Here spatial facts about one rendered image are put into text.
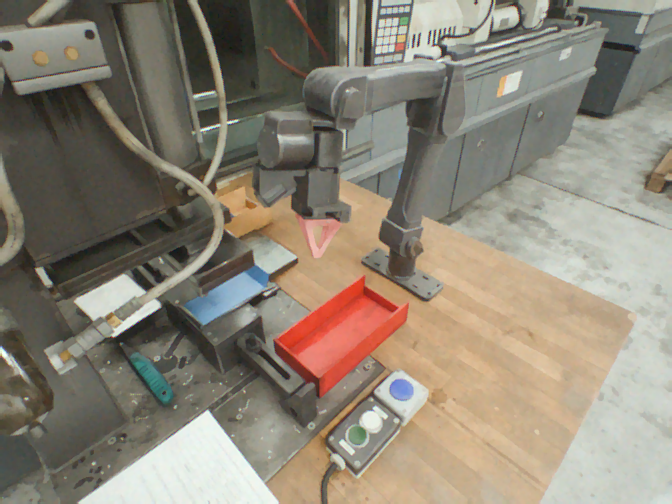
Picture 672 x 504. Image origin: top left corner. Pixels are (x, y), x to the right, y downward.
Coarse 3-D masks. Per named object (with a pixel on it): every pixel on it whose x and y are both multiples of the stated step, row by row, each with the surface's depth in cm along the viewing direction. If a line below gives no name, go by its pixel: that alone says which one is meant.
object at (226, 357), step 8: (168, 304) 79; (168, 312) 83; (176, 312) 78; (176, 320) 81; (184, 320) 76; (184, 328) 80; (192, 328) 74; (248, 328) 73; (256, 328) 75; (200, 336) 73; (240, 336) 73; (264, 336) 78; (208, 344) 71; (224, 344) 70; (232, 344) 72; (208, 352) 74; (216, 352) 70; (224, 352) 71; (232, 352) 73; (216, 360) 72; (224, 360) 72; (232, 360) 74; (240, 360) 76; (216, 368) 75; (224, 368) 73; (232, 368) 75
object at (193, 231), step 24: (168, 216) 64; (192, 216) 64; (120, 240) 61; (144, 240) 59; (168, 240) 60; (192, 240) 63; (240, 240) 66; (48, 264) 55; (72, 264) 57; (96, 264) 57; (120, 264) 56; (168, 264) 66; (216, 264) 61; (240, 264) 64; (72, 288) 53
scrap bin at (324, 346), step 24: (360, 288) 88; (312, 312) 78; (336, 312) 85; (360, 312) 86; (384, 312) 86; (288, 336) 76; (312, 336) 81; (336, 336) 81; (360, 336) 81; (384, 336) 79; (288, 360) 72; (312, 360) 76; (336, 360) 76; (360, 360) 76
